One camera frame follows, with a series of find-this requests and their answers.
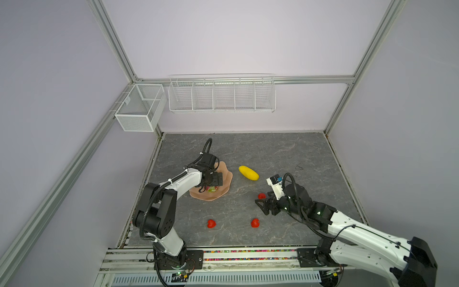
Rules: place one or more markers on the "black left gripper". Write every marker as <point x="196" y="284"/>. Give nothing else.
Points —
<point x="217" y="179"/>

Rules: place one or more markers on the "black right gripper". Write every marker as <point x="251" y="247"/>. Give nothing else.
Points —
<point x="274" y="202"/>

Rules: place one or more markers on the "pink fake dragon fruit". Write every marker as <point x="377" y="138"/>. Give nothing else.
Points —
<point x="212" y="189"/>

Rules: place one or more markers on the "yellow fake mango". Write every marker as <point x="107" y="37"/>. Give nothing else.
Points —
<point x="248" y="173"/>

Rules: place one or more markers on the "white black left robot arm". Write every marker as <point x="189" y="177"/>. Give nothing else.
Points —
<point x="155" y="211"/>

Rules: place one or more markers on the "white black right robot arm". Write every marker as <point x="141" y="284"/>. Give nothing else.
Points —
<point x="345" y="241"/>

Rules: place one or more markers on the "pink scalloped fruit bowl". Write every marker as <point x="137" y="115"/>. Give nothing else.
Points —
<point x="200" y="192"/>

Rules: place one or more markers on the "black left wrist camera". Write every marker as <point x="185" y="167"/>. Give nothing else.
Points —
<point x="207" y="163"/>

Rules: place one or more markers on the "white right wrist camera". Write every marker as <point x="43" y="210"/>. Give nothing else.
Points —
<point x="276" y="183"/>

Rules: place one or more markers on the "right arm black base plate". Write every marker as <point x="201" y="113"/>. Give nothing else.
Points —
<point x="308" y="258"/>

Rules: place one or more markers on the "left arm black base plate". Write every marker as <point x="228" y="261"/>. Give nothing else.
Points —
<point x="190" y="259"/>

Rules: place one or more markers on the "white wire wall rack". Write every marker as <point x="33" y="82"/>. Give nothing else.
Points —
<point x="222" y="93"/>

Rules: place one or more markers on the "white mesh wall basket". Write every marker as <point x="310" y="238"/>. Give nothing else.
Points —
<point x="141" y="108"/>

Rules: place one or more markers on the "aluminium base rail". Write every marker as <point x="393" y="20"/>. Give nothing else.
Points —
<point x="239" y="266"/>

